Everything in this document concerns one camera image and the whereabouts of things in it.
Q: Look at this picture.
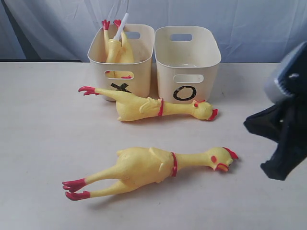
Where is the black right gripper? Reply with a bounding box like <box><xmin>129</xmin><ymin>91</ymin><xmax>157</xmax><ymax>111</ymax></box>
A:
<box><xmin>243</xmin><ymin>70</ymin><xmax>307</xmax><ymax>181</ymax></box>

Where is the whole rubber chicken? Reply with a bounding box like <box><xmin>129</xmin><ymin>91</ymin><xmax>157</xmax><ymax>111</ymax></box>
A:
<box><xmin>62</xmin><ymin>147</ymin><xmax>238</xmax><ymax>201</ymax></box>
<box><xmin>78</xmin><ymin>86</ymin><xmax>218</xmax><ymax>122</ymax></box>

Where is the detached rubber chicken head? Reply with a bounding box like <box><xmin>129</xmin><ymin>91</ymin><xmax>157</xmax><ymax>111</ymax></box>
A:
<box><xmin>105</xmin><ymin>13</ymin><xmax>130</xmax><ymax>80</ymax></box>

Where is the headless rubber chicken body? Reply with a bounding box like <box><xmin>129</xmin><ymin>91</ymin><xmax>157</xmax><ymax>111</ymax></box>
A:
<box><xmin>102</xmin><ymin>20</ymin><xmax>134</xmax><ymax>79</ymax></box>

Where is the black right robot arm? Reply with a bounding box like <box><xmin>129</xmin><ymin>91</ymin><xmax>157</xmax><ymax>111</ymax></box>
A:
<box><xmin>244</xmin><ymin>42</ymin><xmax>307</xmax><ymax>181</ymax></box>

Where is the blue-grey backdrop curtain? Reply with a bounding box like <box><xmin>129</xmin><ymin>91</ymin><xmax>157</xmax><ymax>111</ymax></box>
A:
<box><xmin>0</xmin><ymin>0</ymin><xmax>307</xmax><ymax>62</ymax></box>

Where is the cream bin marked O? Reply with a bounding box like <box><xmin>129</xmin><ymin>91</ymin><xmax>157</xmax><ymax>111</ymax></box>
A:
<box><xmin>154</xmin><ymin>26</ymin><xmax>221</xmax><ymax>104</ymax></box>

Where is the cream bin marked X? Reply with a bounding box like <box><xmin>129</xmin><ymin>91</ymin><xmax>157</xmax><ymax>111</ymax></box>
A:
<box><xmin>88</xmin><ymin>24</ymin><xmax>154</xmax><ymax>98</ymax></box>

